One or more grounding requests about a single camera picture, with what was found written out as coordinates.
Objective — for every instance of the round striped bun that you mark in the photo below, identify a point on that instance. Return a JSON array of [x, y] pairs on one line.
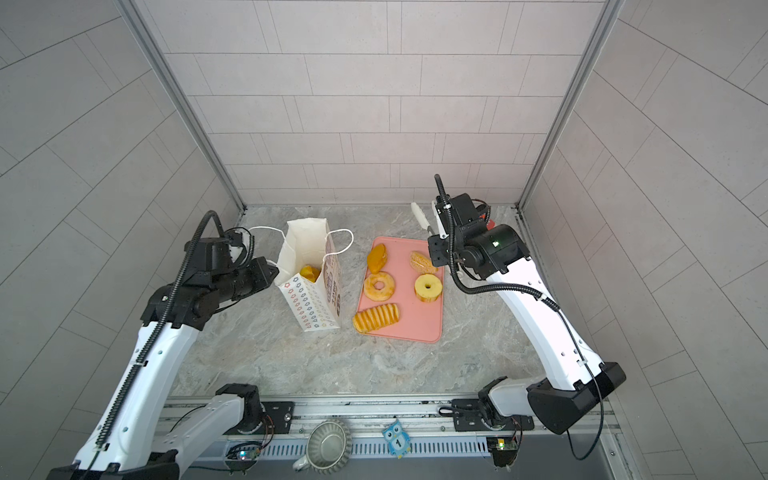
[[310, 273]]

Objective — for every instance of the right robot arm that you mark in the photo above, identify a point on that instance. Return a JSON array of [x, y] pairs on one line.
[[484, 258]]

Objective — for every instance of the pink plastic tray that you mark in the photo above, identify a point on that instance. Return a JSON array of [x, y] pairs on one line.
[[419, 321]]

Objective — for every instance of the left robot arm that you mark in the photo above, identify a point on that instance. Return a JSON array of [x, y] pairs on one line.
[[217, 271]]

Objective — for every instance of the ring shaped bread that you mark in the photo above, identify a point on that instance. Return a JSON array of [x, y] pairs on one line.
[[379, 287]]

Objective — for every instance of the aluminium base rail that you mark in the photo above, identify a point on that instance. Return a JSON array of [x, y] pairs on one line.
[[429, 415]]

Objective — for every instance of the white printed paper bag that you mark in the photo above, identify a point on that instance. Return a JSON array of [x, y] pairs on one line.
[[316, 306]]

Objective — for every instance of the metal fluted cup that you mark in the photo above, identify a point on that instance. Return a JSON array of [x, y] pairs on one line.
[[328, 448]]

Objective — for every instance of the left green circuit board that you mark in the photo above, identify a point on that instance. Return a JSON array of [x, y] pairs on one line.
[[242, 457]]

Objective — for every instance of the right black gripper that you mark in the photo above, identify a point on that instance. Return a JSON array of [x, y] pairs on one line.
[[434, 244]]

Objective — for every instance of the oval sesame bread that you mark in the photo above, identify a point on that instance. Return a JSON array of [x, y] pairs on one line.
[[421, 263]]

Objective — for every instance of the cut yellow bread roll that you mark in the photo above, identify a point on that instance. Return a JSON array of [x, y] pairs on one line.
[[428, 288]]

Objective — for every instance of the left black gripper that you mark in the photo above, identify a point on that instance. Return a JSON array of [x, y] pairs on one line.
[[258, 266]]

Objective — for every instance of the right circuit board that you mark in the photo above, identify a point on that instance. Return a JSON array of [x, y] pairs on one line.
[[503, 451]]

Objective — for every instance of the ridged yellow bread loaf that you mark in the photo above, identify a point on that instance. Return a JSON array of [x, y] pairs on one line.
[[376, 318]]

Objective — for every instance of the dark orange oval bread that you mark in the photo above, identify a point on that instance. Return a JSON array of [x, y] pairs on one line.
[[377, 258]]

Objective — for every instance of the blue owl figurine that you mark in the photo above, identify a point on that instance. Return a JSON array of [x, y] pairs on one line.
[[397, 439]]

